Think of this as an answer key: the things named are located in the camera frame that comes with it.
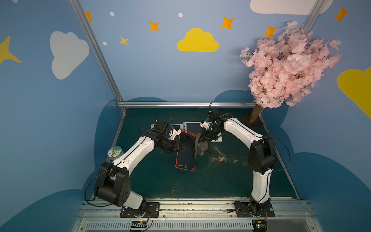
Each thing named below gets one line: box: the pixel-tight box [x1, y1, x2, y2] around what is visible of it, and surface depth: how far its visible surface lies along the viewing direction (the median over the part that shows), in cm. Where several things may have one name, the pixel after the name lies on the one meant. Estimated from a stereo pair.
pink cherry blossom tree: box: [239, 21, 342, 123], surface depth 74 cm
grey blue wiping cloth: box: [194, 132, 209, 157], surface depth 88 cm
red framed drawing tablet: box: [174, 128, 198, 172], surface depth 86 cm
